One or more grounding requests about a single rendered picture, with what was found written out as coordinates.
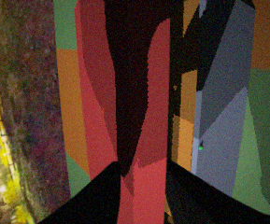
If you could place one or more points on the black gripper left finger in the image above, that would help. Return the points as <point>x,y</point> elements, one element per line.
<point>97,203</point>

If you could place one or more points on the dark grey box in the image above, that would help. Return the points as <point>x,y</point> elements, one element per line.
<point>210,57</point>

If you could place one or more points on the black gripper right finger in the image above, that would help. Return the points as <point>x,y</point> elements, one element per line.
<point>192,200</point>

